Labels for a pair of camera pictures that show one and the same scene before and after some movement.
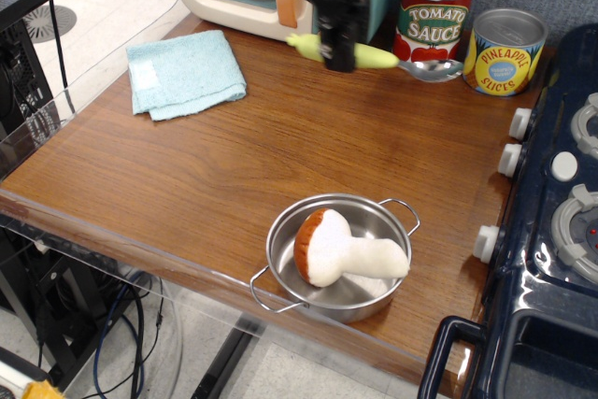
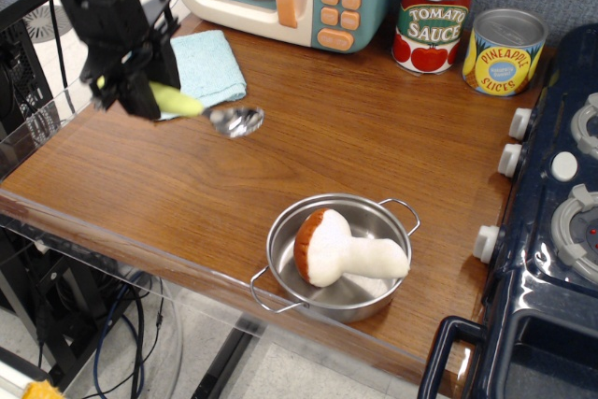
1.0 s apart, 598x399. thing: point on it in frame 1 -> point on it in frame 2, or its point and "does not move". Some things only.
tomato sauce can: [433, 12] does not move
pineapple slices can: [504, 49] does not move
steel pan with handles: [350, 299] does not move
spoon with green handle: [369, 56] -> [230, 121]
